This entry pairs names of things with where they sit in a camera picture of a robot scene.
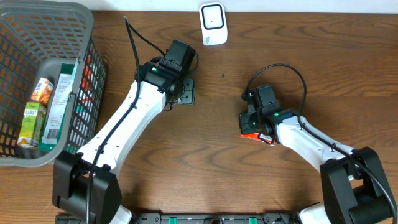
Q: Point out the green white snack bag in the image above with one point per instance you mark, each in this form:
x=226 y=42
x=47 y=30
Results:
x=53 y=126

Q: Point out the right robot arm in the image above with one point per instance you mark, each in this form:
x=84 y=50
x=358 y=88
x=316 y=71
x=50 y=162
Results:
x=354 y=185

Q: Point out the grey plastic laundry basket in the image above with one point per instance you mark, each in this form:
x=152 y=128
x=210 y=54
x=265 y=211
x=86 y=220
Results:
x=43 y=39

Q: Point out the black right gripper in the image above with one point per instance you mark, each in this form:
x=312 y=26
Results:
x=244 y=117

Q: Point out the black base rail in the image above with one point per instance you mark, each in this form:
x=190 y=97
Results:
x=267 y=218

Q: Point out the orange juice carton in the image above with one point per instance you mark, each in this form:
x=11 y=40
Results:
x=43 y=91

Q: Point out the red snack bag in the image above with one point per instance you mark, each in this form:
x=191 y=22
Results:
x=260 y=137

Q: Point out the white barcode scanner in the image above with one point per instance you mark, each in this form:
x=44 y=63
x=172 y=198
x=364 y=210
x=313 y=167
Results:
x=213 y=24

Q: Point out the green juice carton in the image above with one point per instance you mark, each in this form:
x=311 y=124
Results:
x=32 y=125

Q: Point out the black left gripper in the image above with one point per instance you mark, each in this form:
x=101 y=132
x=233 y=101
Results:
x=189 y=97

